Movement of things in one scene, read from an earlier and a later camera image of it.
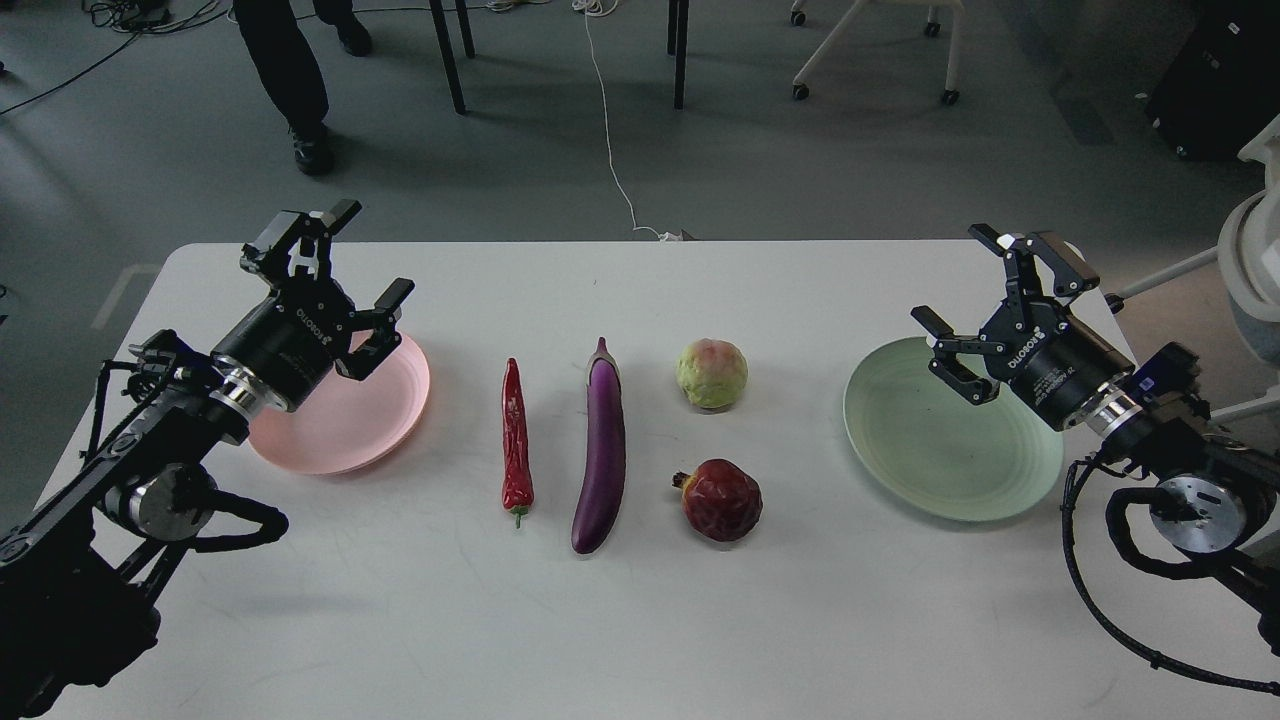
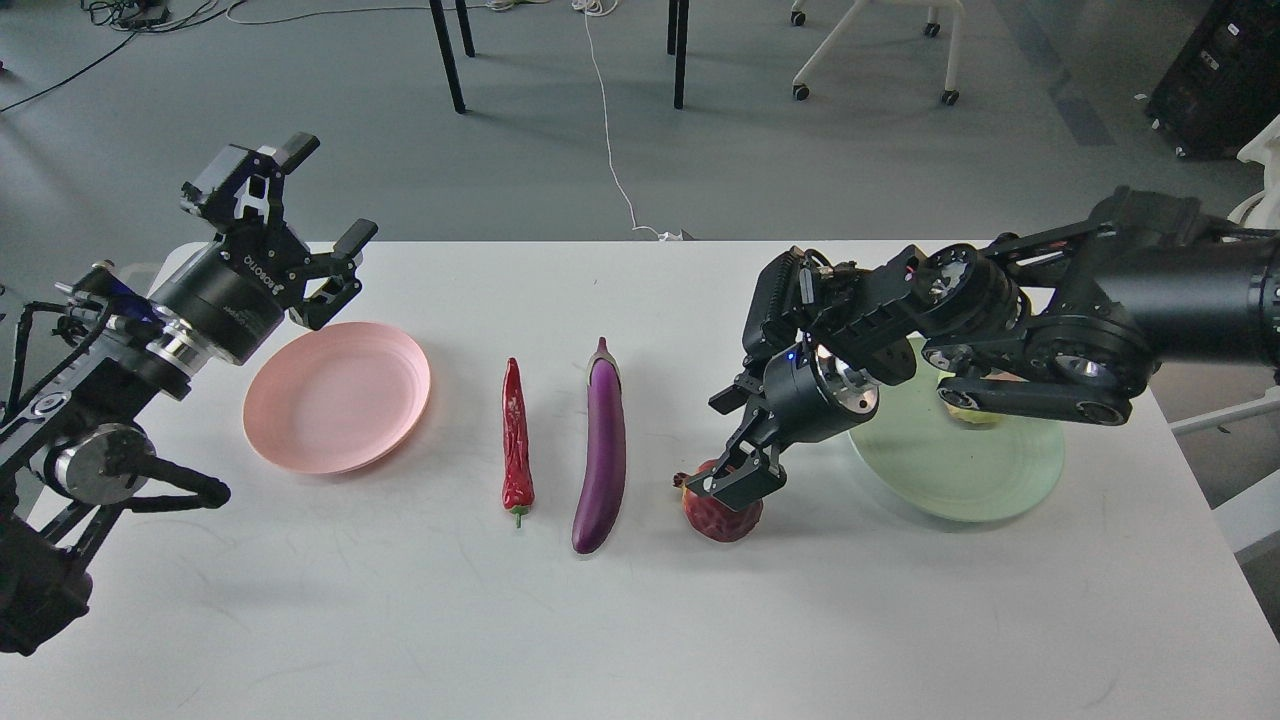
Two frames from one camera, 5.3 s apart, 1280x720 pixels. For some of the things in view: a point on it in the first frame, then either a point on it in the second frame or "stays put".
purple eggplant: [602, 482] stays put
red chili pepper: [517, 480] stays put
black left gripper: [294, 340] -> [233, 292]
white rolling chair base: [951, 96] stays put
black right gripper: [1056, 363] -> [804, 398]
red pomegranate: [720, 499] stays put
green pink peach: [712, 373] -> [982, 417]
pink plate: [347, 424] stays put
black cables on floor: [139, 16] stays put
